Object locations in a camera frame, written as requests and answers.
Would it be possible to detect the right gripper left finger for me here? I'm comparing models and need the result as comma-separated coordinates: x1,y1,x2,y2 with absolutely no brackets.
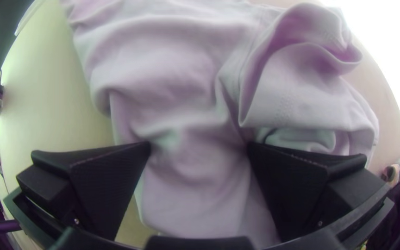
16,140,152,241

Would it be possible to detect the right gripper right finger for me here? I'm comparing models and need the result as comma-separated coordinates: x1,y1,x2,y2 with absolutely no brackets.
247,140,391,243

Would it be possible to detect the grey t-shirt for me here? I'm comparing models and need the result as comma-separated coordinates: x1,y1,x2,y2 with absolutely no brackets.
59,0,381,249

